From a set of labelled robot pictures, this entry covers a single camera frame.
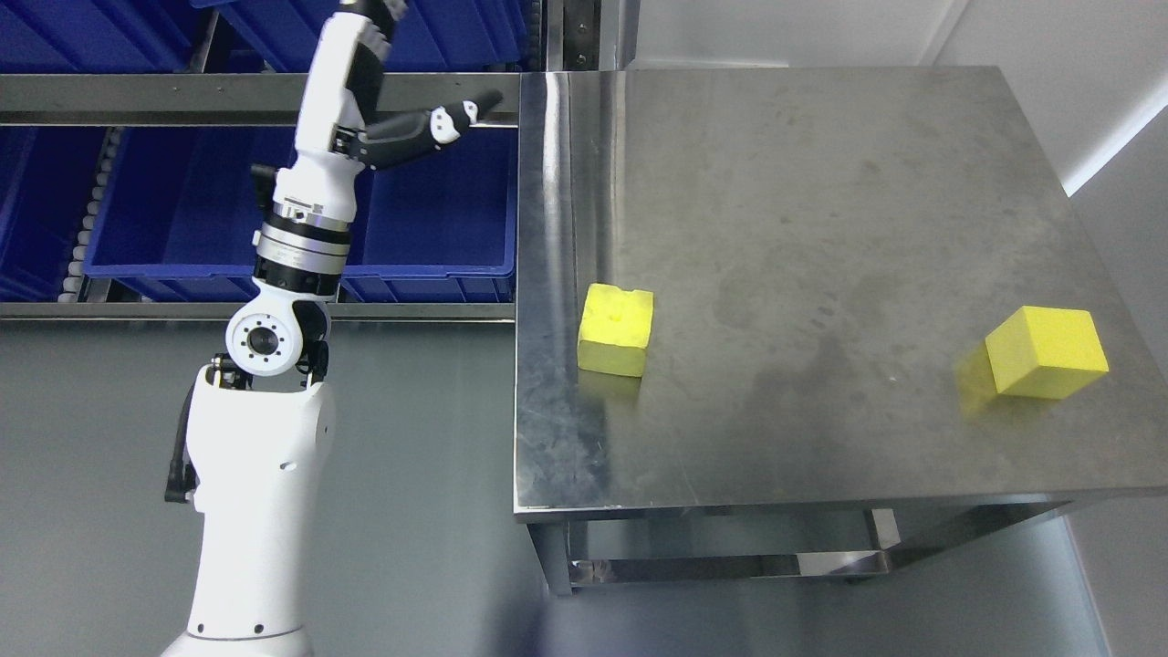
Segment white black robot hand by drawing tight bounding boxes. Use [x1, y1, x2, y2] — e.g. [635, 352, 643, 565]
[293, 0, 505, 174]

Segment yellow foam block with notch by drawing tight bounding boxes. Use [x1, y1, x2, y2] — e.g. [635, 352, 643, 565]
[577, 282, 655, 379]

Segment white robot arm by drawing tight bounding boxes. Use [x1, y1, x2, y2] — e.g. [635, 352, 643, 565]
[164, 1, 502, 656]

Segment steel shelf rack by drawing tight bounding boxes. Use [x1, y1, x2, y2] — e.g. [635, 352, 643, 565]
[1, 1, 640, 323]

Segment yellow foam cube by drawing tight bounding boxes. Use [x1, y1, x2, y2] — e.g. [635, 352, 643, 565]
[983, 305, 1111, 401]

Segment blue plastic bin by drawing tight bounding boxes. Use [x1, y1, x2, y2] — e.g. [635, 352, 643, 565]
[83, 126, 296, 302]
[341, 129, 517, 304]
[192, 1, 529, 72]
[1, 1, 208, 74]
[1, 126, 105, 302]

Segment stainless steel table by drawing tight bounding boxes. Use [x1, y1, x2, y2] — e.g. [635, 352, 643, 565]
[513, 67, 1164, 595]

